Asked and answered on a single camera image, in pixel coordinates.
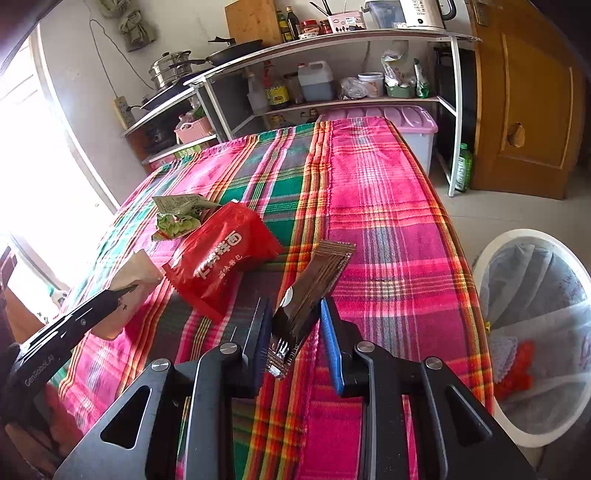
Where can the pink lidded storage box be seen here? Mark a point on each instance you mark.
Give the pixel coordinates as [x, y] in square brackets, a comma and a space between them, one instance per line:
[415, 138]

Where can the dark oil bottle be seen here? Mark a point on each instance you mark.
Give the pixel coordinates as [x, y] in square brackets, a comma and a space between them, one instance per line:
[292, 25]

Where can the white power strip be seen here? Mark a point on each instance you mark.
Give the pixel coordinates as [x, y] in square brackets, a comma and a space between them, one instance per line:
[121, 110]

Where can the green packet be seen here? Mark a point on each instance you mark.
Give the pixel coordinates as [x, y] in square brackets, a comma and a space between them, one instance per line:
[422, 83]

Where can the green glass bottle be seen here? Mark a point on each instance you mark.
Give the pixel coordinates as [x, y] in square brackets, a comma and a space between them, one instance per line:
[281, 27]

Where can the clear plastic bottle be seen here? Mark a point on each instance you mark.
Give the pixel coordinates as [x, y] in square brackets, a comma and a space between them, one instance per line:
[256, 97]

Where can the clear bin liner bag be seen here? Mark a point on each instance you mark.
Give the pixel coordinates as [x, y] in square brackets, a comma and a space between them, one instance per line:
[545, 286]

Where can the white plastic bin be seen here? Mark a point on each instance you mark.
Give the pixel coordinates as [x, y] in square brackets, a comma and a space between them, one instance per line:
[517, 431]

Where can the green drink bottle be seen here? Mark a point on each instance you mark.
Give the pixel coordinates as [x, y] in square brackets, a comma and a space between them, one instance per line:
[463, 168]

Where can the green wrapper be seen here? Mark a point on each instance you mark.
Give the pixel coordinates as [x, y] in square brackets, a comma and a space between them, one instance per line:
[178, 224]

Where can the red snack packet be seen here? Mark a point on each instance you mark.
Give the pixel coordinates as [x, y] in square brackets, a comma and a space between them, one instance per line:
[221, 258]

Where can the black frying pan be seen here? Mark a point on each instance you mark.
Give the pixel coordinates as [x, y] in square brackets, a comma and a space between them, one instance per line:
[235, 51]

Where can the yellow label sauce bottle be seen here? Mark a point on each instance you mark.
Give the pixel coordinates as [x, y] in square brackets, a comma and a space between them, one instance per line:
[277, 94]

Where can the black induction cooker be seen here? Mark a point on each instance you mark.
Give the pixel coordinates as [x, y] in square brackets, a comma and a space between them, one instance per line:
[164, 98]

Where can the plaid tablecloth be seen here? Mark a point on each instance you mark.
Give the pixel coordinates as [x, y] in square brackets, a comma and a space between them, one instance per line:
[392, 207]

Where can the red jar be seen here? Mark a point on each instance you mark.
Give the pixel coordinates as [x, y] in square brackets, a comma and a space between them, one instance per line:
[310, 26]

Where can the steel steamer pot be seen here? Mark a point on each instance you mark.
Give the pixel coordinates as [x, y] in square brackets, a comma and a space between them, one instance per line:
[168, 69]

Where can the dark chopsticks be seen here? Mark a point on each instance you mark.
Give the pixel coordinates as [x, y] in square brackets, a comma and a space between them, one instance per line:
[323, 7]

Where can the dark pot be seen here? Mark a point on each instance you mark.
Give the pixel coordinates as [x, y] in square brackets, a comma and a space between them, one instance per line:
[158, 136]

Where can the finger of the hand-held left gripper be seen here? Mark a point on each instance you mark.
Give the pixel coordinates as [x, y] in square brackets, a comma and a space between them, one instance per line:
[83, 318]

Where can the crumpled clear plastic bag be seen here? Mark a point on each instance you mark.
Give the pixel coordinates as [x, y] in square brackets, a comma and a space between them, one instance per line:
[353, 88]

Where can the pink utensil holder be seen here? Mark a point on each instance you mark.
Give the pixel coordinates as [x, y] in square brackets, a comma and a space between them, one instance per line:
[344, 23]

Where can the white jerry can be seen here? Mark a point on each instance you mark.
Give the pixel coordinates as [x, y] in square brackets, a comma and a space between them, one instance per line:
[316, 85]

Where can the wooden door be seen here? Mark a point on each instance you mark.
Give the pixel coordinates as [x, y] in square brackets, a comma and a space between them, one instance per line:
[531, 92]

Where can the green bowl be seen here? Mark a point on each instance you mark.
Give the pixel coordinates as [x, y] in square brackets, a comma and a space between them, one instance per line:
[399, 91]

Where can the brown striped packet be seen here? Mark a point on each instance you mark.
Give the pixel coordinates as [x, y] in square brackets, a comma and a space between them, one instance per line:
[318, 277]

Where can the low white shelf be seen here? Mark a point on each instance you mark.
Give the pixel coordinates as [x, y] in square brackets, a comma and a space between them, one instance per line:
[138, 127]

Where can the white electric kettle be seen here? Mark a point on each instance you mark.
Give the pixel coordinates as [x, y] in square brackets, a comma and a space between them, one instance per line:
[425, 14]

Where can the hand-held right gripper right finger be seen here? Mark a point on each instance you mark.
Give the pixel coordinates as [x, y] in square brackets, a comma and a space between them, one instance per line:
[330, 350]

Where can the white plastic tub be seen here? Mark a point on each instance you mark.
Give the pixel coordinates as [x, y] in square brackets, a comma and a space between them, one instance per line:
[371, 84]

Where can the wooden cutting board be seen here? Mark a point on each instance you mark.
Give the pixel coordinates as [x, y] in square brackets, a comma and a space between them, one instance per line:
[254, 21]

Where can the white metal shelf rack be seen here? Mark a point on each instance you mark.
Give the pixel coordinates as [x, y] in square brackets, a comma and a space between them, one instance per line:
[369, 101]

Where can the pink basket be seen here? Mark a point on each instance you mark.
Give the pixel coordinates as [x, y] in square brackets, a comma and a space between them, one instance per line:
[194, 130]

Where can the bright window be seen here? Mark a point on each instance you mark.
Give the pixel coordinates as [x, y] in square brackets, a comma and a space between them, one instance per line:
[46, 161]

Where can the brown paper wrapper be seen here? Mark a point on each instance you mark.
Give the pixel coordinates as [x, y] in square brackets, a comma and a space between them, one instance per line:
[138, 272]

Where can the orange-red plastic bag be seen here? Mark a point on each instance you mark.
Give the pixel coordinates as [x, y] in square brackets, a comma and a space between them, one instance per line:
[517, 369]

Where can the dark glass jar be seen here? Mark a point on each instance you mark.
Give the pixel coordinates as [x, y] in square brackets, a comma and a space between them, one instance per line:
[294, 90]

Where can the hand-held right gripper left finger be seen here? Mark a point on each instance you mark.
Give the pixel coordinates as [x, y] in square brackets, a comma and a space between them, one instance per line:
[258, 350]

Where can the hanging grey-green cloth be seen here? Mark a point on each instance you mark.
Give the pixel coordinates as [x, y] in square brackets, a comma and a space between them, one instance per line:
[134, 30]

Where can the clear water pitcher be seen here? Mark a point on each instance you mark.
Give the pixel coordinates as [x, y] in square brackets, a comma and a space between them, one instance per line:
[383, 14]

